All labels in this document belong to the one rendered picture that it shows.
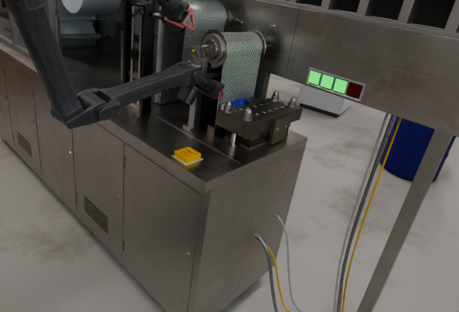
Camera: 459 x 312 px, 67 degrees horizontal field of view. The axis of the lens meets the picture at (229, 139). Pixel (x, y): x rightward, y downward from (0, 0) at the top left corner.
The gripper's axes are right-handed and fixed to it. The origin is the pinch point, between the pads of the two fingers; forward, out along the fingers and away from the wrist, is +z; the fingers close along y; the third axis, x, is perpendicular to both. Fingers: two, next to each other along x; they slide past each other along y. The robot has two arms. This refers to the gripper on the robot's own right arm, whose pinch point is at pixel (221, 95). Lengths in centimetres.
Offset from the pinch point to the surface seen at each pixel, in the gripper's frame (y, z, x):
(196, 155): 13.4, -14.0, -25.1
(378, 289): 76, 80, -47
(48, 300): -38, 0, -124
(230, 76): 0.2, -0.8, 8.3
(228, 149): 13.5, 2.4, -18.5
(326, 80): 29.8, 20.0, 24.8
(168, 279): 9, 13, -81
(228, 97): 0.3, 4.4, 0.5
